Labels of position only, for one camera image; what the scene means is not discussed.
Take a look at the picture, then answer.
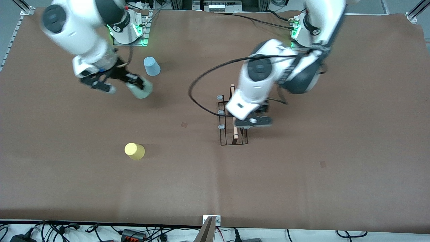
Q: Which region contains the pale green plastic cup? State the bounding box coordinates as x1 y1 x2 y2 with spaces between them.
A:
126 77 154 99

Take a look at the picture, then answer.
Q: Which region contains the black wire cup holder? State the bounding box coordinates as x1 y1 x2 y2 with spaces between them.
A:
216 84 249 146

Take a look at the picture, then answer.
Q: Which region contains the yellow plastic cup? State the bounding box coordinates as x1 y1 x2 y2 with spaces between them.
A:
124 143 145 160

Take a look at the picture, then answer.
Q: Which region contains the light blue plastic cup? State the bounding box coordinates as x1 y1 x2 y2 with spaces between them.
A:
143 56 161 77

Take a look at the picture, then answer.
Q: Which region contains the white power strip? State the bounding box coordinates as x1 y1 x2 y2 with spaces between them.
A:
128 0 158 10

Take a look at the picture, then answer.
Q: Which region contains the brown paper table cover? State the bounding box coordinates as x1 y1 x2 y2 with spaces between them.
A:
0 7 430 234

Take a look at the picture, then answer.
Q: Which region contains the black orange power strip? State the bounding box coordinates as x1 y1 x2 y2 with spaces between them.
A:
120 229 147 242

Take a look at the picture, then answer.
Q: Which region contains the black power adapter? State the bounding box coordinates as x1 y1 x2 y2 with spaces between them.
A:
9 234 37 242

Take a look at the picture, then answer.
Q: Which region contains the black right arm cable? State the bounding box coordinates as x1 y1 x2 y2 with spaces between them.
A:
116 45 134 68

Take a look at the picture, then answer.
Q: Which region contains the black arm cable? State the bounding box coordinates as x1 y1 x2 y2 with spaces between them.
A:
188 50 328 117
116 45 134 68

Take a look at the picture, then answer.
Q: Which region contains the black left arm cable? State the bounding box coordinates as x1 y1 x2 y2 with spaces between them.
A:
188 50 328 117

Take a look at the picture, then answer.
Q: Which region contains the perforated metal side rail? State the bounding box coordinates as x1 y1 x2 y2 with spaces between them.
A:
0 15 25 73

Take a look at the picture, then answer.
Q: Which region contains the black cable on table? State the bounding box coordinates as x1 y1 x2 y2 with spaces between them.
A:
267 9 296 21
232 13 294 30

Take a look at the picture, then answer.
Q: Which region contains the silver stand bracket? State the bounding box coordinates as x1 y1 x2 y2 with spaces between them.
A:
203 214 221 226

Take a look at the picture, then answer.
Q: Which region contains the aluminium camera stand profile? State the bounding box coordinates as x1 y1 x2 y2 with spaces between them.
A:
193 216 217 242

